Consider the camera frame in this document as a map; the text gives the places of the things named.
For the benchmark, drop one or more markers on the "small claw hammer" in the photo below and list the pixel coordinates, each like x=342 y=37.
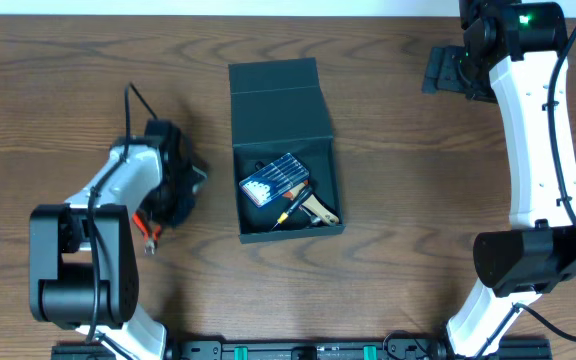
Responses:
x=314 y=219

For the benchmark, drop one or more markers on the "dark green open box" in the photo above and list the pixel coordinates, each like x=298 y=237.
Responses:
x=278 y=107

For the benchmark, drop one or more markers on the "blue precision screwdriver set case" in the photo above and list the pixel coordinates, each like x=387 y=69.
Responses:
x=274 y=179

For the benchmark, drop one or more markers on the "orange scraper wooden handle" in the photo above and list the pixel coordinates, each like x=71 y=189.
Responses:
x=318 y=208

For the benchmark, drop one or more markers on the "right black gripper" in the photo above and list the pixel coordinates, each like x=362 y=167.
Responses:
x=440 y=74

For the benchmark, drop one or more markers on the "black mounting rail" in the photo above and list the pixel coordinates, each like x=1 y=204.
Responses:
x=396 y=348

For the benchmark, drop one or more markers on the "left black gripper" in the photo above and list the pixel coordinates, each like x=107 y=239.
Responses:
x=184 y=178

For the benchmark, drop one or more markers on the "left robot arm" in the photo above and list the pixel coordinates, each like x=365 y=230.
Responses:
x=83 y=273

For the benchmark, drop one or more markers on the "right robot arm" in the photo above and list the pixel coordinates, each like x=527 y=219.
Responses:
x=515 y=55

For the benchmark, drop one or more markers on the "black yellow screwdriver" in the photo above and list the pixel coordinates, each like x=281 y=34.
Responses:
x=301 y=197

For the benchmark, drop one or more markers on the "red handled pliers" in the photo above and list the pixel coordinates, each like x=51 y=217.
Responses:
x=150 y=230

